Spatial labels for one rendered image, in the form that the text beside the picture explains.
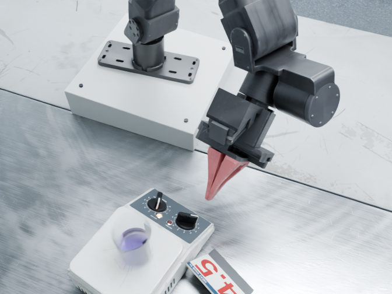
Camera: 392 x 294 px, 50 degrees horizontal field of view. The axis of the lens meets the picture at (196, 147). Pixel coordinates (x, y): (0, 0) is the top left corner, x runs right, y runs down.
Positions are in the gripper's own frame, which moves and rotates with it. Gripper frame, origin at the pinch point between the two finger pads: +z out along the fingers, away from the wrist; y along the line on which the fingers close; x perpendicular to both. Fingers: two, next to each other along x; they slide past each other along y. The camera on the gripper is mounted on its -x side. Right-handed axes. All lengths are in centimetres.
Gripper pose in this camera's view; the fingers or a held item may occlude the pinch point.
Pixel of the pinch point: (210, 194)
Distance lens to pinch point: 60.5
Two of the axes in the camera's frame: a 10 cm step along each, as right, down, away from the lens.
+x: 3.5, 0.1, 9.4
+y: 8.3, 4.5, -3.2
